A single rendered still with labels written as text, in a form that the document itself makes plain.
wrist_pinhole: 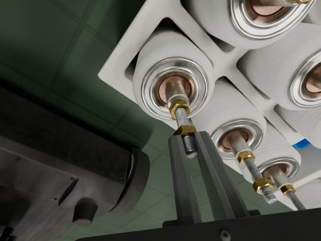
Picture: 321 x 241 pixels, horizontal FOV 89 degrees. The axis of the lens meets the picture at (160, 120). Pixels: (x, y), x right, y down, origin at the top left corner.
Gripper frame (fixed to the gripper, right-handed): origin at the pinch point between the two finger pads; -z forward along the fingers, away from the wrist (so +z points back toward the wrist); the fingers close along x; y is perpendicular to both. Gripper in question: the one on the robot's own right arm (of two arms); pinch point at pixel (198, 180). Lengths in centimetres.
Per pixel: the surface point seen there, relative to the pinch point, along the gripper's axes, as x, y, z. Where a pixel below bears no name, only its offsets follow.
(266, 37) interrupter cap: -9.1, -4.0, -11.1
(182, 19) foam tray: -2.6, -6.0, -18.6
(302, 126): -19.4, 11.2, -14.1
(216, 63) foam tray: -7.0, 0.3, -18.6
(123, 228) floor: 38, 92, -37
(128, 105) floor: 12.4, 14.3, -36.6
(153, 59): 1.7, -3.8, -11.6
